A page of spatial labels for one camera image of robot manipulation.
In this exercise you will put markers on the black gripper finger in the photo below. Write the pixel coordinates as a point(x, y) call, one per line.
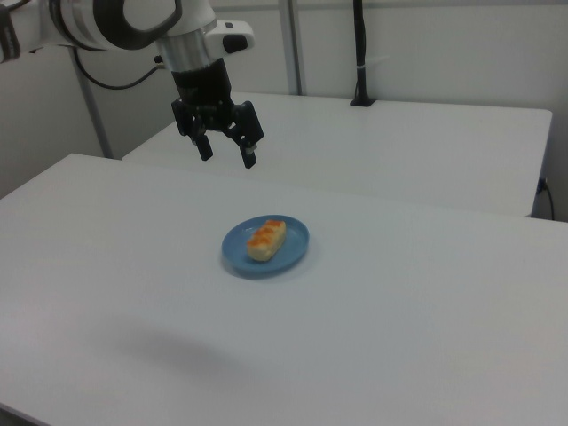
point(205, 150)
point(248, 133)

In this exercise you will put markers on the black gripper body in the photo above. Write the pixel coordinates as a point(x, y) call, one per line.
point(202, 91)

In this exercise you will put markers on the orange-topped bread slice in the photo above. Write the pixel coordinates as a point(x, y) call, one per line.
point(266, 239)

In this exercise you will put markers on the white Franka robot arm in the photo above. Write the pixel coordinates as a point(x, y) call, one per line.
point(89, 22)

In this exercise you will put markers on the white side table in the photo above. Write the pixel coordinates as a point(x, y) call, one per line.
point(355, 151)

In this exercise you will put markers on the blue round plate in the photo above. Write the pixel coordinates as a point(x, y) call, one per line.
point(288, 257)

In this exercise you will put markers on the grey metal partition post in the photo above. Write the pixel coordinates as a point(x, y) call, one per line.
point(295, 44)

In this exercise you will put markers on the black camera stand pole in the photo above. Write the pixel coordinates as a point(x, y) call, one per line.
point(361, 53)

